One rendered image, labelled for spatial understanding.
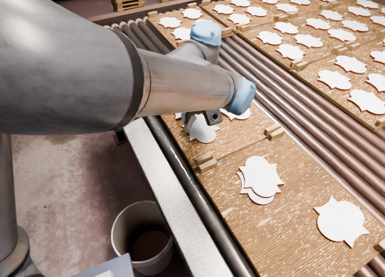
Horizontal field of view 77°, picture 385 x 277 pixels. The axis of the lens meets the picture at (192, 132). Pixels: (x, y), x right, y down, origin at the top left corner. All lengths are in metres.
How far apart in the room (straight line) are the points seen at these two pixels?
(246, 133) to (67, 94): 0.72
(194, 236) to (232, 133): 0.36
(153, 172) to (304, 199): 0.44
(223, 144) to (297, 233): 0.33
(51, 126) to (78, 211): 1.67
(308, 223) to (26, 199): 1.81
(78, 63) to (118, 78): 0.03
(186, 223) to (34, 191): 1.55
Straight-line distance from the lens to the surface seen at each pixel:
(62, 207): 1.92
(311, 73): 1.22
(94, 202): 1.85
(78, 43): 0.19
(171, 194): 0.72
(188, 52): 0.56
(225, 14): 1.65
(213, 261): 0.66
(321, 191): 0.79
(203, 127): 0.83
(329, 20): 1.76
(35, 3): 0.20
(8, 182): 0.40
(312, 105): 1.07
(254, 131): 0.86
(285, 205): 0.73
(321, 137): 0.96
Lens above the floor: 1.56
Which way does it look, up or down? 48 degrees down
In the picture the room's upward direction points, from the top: straight up
